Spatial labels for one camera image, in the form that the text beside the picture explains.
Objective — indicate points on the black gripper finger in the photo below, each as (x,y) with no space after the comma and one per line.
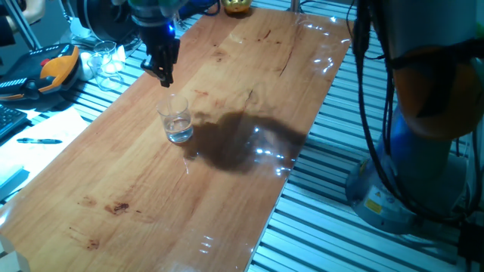
(170,73)
(153,68)

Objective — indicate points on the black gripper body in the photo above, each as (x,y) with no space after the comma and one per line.
(160,39)

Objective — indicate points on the clear glass stirring rod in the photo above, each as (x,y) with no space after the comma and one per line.
(175,104)

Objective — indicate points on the person's bare forearm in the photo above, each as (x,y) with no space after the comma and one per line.
(34,11)

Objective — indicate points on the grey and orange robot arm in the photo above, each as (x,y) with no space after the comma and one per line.
(427,22)

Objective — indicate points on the large empty glass beaker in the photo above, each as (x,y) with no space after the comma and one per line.
(109,81)

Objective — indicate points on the small empty glass beaker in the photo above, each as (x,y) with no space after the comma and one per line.
(106,47)

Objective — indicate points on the glass beaker with water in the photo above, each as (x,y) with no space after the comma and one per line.
(179,130)

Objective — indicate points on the blue cloth bag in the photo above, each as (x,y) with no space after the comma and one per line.
(200,5)

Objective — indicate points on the glossy wooden board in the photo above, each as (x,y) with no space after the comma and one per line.
(227,75)

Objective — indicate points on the black round device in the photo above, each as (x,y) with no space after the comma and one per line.
(98,22)

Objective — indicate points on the gold piggy bank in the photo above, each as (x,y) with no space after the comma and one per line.
(236,5)

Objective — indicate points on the black orange teach pendant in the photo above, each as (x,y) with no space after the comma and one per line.
(56,72)

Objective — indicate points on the dark ballpoint pen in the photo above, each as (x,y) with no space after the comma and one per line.
(38,141)

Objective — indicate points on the white paper sheet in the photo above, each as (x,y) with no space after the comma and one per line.
(45,155)

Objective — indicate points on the black computer keyboard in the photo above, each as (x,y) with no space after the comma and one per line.
(9,119)

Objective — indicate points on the white and blue notebook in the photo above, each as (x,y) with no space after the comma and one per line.
(11,181)

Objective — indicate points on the grey metal frame post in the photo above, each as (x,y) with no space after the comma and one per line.
(22,24)

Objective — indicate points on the aluminium frame post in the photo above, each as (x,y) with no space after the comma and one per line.
(295,4)

